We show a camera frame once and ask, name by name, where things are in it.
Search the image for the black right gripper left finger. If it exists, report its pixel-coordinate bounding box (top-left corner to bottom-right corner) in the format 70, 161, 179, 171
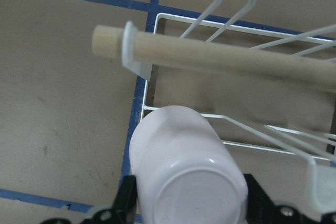
39, 174, 139, 224

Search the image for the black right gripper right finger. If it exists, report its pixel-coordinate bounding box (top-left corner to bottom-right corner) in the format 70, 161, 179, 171
244, 174, 335, 224

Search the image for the pink plastic cup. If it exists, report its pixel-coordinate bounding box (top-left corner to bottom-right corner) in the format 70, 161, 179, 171
129, 105, 248, 223

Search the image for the white wire cup rack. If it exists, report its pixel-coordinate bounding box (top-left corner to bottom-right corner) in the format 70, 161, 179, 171
91, 0, 336, 213

